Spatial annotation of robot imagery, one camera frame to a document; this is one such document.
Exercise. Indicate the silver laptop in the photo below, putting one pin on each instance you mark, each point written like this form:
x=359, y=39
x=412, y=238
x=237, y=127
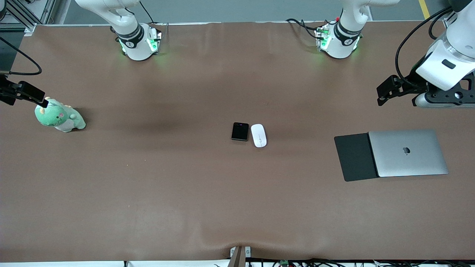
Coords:
x=408, y=163

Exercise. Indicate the black phone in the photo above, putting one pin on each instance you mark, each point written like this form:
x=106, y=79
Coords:
x=240, y=132

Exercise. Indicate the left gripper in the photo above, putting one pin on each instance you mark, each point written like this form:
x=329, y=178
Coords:
x=413, y=80

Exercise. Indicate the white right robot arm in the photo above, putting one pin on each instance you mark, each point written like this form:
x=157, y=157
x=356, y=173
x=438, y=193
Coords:
x=130, y=40

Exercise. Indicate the metal table clamp bracket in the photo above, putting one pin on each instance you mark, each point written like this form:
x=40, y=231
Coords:
x=237, y=257

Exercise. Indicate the white computer mouse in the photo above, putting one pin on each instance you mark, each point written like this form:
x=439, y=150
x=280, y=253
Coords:
x=259, y=135

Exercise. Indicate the brown table cover mat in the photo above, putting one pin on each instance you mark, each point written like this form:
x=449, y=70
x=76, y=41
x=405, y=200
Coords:
x=185, y=185

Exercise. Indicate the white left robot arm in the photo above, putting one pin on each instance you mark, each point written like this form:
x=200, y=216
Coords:
x=347, y=40

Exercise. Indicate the black mouse pad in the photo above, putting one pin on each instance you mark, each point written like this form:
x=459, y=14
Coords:
x=354, y=157

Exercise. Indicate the aluminium frame profile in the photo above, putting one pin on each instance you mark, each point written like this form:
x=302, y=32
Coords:
x=29, y=29

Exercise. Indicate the green dinosaur plush toy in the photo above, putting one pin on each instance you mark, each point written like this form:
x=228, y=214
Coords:
x=55, y=118

